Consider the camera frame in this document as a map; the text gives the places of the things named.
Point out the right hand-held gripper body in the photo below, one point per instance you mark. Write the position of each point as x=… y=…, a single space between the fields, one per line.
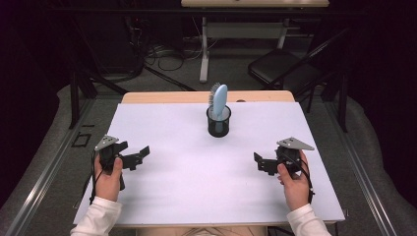
x=290 y=157

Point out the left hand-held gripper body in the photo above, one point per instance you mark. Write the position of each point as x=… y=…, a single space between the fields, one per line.
x=106 y=149

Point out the black mesh cup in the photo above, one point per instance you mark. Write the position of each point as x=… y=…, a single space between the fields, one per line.
x=218 y=128

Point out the light blue hairbrush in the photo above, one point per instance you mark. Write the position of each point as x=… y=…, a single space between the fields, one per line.
x=219 y=98

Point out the person's right hand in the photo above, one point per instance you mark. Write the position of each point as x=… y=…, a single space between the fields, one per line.
x=296 y=190

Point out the person's left hand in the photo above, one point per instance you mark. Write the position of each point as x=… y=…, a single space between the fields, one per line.
x=107 y=185

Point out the black metal stand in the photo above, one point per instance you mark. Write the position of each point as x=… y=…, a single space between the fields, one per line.
x=74 y=98

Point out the white table mat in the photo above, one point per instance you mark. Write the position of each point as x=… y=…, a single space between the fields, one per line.
x=196 y=183

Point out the black folding chair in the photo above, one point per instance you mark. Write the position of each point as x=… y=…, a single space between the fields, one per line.
x=278 y=65

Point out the white-legged desk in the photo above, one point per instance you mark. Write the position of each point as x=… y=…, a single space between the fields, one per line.
x=242 y=31

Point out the black floor socket frame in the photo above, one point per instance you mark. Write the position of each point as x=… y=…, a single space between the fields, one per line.
x=73 y=143

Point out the metal floor rail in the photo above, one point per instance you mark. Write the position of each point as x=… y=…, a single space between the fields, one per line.
x=364 y=183
x=49 y=170

